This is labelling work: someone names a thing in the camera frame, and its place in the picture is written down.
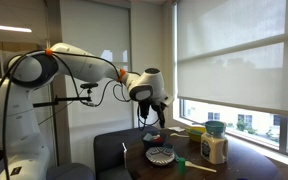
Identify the wooden spoon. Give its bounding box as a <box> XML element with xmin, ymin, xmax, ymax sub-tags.
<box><xmin>185</xmin><ymin>161</ymin><xmax>217</xmax><ymax>173</ymax></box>

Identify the grey cushioned bench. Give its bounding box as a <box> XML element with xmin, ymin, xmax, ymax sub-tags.
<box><xmin>93</xmin><ymin>126</ymin><xmax>156</xmax><ymax>180</ymax></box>

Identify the white jar teal lid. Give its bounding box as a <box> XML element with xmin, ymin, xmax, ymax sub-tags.
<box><xmin>201</xmin><ymin>121</ymin><xmax>228</xmax><ymax>164</ymax></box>

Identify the small green cup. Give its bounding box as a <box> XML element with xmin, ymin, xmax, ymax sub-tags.
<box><xmin>178</xmin><ymin>157</ymin><xmax>186</xmax><ymax>175</ymax></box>

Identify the white roller window blind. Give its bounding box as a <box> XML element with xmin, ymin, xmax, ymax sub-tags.
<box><xmin>176</xmin><ymin>0</ymin><xmax>288</xmax><ymax>115</ymax></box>

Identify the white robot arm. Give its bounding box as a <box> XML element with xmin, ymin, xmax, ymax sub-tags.
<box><xmin>0</xmin><ymin>43</ymin><xmax>174</xmax><ymax>180</ymax></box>

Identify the blue block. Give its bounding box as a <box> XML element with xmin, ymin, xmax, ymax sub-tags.
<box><xmin>143</xmin><ymin>133</ymin><xmax>153</xmax><ymax>141</ymax></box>

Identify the white paper napkin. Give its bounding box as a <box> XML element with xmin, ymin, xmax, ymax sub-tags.
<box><xmin>168</xmin><ymin>127</ymin><xmax>186</xmax><ymax>132</ymax></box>

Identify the patterned blue white plate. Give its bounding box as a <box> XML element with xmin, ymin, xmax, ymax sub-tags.
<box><xmin>145</xmin><ymin>147</ymin><xmax>175</xmax><ymax>166</ymax></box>

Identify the dark blue bowl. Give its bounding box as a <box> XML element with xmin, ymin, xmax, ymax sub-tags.
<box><xmin>141</xmin><ymin>131</ymin><xmax>167</xmax><ymax>149</ymax></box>

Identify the round dark wooden table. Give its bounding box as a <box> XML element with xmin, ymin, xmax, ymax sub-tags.
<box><xmin>126</xmin><ymin>129</ymin><xmax>284</xmax><ymax>180</ymax></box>

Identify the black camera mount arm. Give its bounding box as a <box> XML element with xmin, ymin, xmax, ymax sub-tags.
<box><xmin>33</xmin><ymin>82</ymin><xmax>99</xmax><ymax>108</ymax></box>

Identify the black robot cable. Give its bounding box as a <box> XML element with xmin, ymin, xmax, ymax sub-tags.
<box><xmin>0</xmin><ymin>49</ymin><xmax>142</xmax><ymax>180</ymax></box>

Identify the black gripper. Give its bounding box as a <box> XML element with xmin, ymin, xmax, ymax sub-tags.
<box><xmin>139</xmin><ymin>99</ymin><xmax>166</xmax><ymax>128</ymax></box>

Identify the yellow bowl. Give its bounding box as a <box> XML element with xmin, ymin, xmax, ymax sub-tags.
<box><xmin>186</xmin><ymin>126</ymin><xmax>206</xmax><ymax>142</ymax></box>

